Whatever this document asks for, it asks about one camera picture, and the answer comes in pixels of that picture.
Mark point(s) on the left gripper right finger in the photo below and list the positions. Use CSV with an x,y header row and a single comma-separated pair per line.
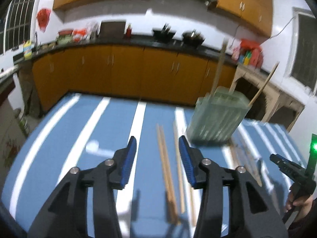
x,y
251,212

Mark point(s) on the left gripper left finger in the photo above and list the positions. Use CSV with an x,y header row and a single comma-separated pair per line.
x,y
64,213

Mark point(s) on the orange lower kitchen cabinets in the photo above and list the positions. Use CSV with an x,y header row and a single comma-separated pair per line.
x,y
136,72

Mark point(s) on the person right hand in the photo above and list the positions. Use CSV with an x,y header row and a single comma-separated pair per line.
x,y
304,202

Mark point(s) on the wooden chopstick pair outer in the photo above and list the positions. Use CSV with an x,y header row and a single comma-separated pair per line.
x,y
235,153

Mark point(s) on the wooden chopstick pair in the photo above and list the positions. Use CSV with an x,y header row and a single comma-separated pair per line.
x,y
235,153
253,169

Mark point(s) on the blue white striped tablecloth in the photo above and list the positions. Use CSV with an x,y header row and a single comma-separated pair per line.
x,y
83,131

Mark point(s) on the wooden chopstick pair inner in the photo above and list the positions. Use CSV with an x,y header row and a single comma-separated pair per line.
x,y
253,169

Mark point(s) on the green perforated utensil holder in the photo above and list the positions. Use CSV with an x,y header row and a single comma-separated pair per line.
x,y
217,116

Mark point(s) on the beige carved side cabinet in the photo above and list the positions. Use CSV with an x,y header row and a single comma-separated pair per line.
x,y
273,105

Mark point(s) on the window with bars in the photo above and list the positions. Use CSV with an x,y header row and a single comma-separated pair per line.
x,y
301,65

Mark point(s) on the red bags and bottles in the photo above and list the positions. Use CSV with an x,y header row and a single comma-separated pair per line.
x,y
248,53

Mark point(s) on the black wok with lid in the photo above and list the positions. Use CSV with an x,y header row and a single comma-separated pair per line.
x,y
193,38

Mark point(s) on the black wok left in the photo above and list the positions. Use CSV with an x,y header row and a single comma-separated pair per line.
x,y
165,34

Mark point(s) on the small red bottle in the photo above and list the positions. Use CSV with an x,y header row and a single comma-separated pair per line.
x,y
128,32

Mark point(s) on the yellow detergent bottle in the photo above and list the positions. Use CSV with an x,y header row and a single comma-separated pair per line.
x,y
27,49

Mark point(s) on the dark cutting board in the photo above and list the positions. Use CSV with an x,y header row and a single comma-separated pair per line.
x,y
114,29

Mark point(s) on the bowls and red items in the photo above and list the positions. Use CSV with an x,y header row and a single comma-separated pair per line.
x,y
67,36

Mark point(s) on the left side window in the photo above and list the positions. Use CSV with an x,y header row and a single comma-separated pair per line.
x,y
16,24

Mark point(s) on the red hanging bag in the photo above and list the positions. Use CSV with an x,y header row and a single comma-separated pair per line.
x,y
43,17

